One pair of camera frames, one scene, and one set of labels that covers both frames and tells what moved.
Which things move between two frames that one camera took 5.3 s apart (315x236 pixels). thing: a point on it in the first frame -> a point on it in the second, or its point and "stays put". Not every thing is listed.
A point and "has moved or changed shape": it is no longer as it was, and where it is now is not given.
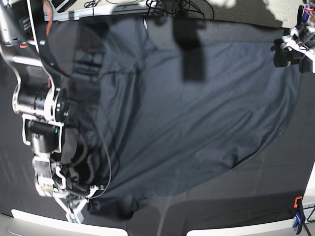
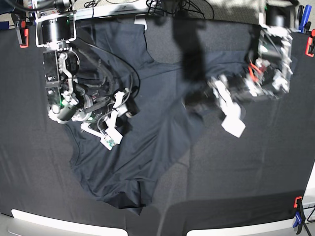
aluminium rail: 142,8 stays put
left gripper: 72,179 -> 103,106
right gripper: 294,44 -> 213,95
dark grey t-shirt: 155,105 has moved or changed shape
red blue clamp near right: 299,213 stays put
